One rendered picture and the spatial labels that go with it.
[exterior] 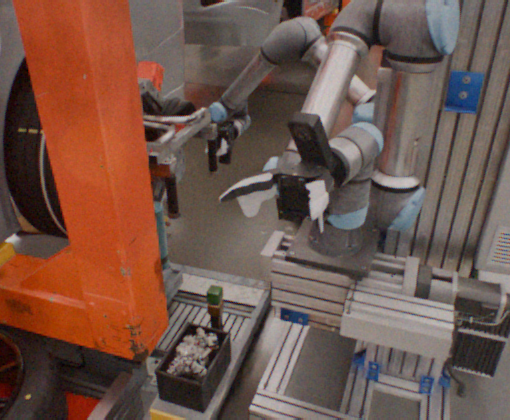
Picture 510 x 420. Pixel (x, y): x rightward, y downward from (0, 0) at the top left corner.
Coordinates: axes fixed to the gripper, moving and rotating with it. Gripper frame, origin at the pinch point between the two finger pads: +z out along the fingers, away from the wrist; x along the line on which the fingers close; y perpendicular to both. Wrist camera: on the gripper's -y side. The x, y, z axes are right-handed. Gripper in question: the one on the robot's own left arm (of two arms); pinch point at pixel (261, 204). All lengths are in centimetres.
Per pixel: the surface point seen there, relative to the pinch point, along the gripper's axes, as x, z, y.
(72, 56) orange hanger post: 49, -11, -18
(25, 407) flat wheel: 72, 15, 64
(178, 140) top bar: 75, -59, 16
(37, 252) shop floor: 213, -64, 96
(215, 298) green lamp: 46, -34, 54
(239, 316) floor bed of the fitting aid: 82, -82, 108
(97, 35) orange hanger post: 46, -15, -21
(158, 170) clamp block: 73, -47, 22
